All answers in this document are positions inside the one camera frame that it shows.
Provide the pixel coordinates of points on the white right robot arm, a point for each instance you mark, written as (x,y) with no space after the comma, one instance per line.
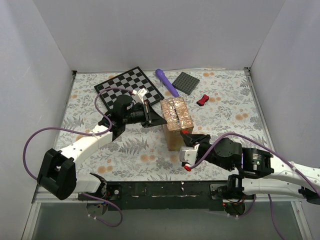
(288,179)

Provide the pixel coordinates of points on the red black utility knife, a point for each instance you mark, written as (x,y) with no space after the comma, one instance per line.
(183,132)

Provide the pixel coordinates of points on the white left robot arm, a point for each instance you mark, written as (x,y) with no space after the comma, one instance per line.
(58,170)

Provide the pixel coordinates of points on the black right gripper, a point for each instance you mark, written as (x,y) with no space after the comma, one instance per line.
(200,140)

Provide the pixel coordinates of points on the black white checkerboard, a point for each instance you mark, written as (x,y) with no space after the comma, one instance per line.
(133,79)

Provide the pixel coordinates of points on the dark grey studded plate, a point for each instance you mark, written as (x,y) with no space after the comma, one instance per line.
(186,83)

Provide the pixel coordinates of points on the brown taped cardboard box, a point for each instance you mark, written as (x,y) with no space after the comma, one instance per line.
(175,112)

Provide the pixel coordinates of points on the purple cylindrical handle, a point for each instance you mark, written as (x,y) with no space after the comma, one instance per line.
(162,77)

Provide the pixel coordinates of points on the red black knife cap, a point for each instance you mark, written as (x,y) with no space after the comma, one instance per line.
(203,100)

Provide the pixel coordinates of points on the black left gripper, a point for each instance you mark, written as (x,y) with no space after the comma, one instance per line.
(147,115)

